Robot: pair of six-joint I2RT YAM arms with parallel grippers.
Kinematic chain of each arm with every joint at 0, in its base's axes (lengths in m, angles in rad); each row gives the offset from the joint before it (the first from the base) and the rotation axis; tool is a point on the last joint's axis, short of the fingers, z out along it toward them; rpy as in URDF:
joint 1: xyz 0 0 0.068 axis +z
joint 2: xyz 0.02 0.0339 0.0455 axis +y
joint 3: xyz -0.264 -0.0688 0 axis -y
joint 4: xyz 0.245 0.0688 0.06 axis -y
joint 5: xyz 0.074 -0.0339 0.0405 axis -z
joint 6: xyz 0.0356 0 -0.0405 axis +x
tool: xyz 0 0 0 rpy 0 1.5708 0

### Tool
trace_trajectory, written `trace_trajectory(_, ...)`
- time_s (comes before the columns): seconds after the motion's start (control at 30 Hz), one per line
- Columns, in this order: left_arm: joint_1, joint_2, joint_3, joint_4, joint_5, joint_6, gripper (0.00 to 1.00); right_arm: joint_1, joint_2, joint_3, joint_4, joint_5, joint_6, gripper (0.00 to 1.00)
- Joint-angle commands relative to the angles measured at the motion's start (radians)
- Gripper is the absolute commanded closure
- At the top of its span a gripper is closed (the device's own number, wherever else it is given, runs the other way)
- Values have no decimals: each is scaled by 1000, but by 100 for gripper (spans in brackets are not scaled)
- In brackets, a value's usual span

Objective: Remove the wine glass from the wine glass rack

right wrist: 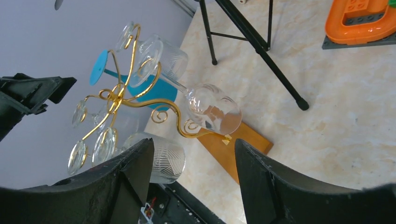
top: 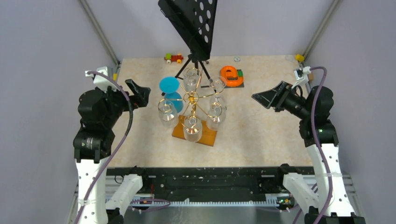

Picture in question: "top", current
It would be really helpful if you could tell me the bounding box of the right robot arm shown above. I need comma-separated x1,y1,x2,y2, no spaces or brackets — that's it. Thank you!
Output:
252,81,366,224

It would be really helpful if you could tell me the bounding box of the black music stand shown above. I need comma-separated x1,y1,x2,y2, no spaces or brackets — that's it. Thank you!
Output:
158,0,217,81

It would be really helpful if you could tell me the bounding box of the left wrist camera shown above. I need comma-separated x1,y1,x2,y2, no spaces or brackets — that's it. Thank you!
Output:
85,66,117,92

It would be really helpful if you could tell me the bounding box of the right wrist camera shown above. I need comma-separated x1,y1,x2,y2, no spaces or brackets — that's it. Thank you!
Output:
292,66,311,89

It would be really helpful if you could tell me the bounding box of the clear wine glass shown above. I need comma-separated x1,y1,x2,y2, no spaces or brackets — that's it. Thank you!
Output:
209,76,227,110
158,99,178,128
183,68,200,92
183,114,203,142
206,102,226,131

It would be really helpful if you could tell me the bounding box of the gold wire glass rack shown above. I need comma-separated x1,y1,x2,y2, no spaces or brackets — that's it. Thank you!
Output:
177,69,215,119

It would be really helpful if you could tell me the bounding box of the orange tape dispenser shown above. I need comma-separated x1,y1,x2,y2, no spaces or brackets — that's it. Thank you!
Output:
220,66,244,88

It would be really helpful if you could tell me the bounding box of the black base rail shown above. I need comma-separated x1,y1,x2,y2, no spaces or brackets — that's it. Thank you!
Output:
106,164,314,206

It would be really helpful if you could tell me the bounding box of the colourful toy train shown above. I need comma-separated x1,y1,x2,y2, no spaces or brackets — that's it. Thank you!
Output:
164,53,184,64

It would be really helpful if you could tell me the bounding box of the yellow corner clamp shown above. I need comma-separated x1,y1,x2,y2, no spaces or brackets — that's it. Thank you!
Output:
295,54,305,63

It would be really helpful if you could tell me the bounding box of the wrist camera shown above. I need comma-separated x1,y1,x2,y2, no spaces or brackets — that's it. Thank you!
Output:
85,66,117,92
292,66,311,89

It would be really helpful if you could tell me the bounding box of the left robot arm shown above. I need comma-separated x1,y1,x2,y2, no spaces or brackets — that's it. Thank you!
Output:
73,79,151,224

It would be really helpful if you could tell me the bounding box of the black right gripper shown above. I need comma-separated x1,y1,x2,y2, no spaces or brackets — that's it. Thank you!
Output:
252,80,311,119

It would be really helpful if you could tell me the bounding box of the blue plastic wine glass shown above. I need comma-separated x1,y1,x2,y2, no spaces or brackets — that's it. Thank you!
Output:
159,77,184,113

